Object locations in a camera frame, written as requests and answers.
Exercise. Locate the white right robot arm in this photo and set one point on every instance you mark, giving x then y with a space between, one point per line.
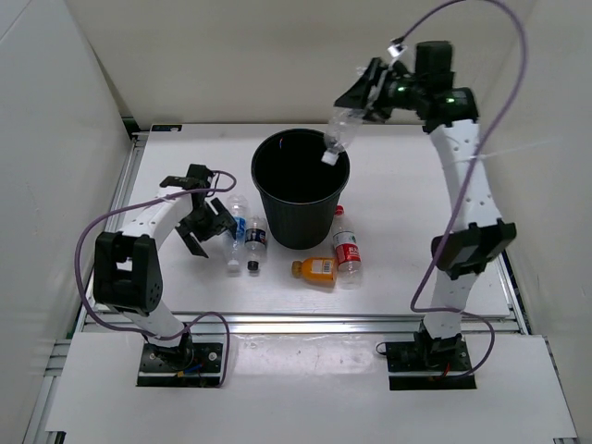
476 233

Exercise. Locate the white cable tie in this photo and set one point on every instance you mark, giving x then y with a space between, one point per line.
525 147

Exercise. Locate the orange juice bottle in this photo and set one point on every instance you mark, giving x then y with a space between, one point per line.
316 270

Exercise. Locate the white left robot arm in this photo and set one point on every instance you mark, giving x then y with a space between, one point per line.
127 272

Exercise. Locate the clear bottle blue label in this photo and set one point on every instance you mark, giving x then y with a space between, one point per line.
238 207

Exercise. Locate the aluminium frame rail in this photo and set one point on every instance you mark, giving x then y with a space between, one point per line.
254 324
125 182

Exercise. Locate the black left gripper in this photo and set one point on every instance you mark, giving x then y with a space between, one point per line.
216 227

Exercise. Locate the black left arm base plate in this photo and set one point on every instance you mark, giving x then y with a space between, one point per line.
200 368

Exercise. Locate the clear bottle red label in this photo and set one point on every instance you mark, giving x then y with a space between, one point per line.
346 250

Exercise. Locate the black plastic bin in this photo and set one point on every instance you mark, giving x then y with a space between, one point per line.
299 192

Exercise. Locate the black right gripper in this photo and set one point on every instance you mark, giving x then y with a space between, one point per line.
358 93

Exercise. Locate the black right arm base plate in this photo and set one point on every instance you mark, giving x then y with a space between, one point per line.
410 370

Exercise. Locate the aluminium front frame rail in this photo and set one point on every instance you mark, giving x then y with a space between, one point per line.
254 324

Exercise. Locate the aluminium left frame rail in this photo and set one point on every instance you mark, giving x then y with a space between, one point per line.
125 182

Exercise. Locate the clear bottle dark label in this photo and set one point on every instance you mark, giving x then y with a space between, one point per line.
255 243

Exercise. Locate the clear unlabelled plastic bottle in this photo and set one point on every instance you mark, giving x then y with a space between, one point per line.
340 132

